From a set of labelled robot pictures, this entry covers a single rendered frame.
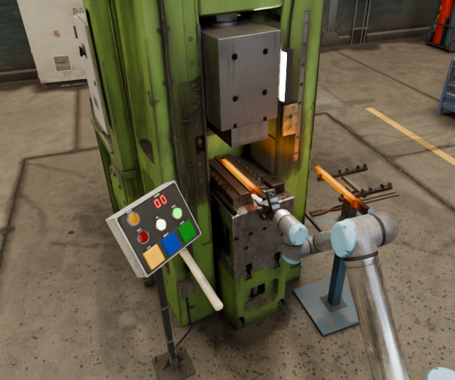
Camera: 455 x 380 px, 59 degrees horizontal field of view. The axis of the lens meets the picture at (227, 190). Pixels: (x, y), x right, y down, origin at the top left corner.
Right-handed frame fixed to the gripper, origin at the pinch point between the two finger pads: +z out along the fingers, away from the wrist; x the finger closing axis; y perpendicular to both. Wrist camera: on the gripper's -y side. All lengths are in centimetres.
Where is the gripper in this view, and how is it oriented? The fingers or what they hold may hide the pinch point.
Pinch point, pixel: (258, 192)
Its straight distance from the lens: 205.2
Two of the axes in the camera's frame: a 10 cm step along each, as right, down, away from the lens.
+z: -4.6, -4.8, 7.5
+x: 8.9, -2.8, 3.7
